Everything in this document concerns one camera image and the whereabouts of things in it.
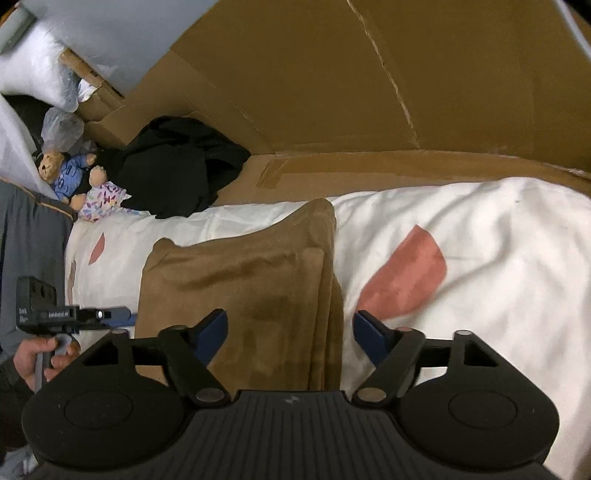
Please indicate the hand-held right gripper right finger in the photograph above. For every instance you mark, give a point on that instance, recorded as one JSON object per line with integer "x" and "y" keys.
{"x": 369, "y": 337}

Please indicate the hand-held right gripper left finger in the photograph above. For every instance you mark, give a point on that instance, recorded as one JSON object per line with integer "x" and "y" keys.
{"x": 214, "y": 337}

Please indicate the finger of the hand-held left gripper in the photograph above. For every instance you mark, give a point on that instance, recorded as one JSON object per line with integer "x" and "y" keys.
{"x": 117, "y": 316}

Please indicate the brown printed t-shirt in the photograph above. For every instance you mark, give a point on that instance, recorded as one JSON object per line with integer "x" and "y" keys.
{"x": 240, "y": 277}

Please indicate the person's left forearm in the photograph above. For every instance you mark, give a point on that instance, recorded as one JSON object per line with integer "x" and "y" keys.
{"x": 14, "y": 415}

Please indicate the person's left hand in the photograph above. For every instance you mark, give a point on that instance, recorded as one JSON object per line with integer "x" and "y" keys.
{"x": 25, "y": 362}

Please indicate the dark grey-green garment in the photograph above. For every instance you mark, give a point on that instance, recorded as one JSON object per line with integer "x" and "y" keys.
{"x": 32, "y": 244}

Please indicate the doll in floral dress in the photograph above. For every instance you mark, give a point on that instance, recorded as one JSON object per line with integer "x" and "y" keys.
{"x": 104, "y": 201}

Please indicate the teddy bear in blue uniform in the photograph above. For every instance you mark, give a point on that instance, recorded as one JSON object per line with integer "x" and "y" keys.
{"x": 64, "y": 175}

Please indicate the white patterned bedsheet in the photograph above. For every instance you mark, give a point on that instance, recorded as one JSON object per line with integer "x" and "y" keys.
{"x": 485, "y": 258}

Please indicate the light grey sheet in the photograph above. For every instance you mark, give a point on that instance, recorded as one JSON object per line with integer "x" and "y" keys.
{"x": 18, "y": 152}

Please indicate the black crumpled clothing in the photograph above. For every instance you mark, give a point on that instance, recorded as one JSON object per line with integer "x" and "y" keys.
{"x": 175, "y": 161}

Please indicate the clear plastic bag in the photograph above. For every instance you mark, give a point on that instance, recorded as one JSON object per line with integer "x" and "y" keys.
{"x": 62, "y": 129}

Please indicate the white pillow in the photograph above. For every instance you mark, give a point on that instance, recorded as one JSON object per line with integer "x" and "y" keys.
{"x": 37, "y": 74}

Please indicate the brown cardboard sheet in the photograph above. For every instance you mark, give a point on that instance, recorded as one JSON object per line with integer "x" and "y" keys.
{"x": 346, "y": 83}

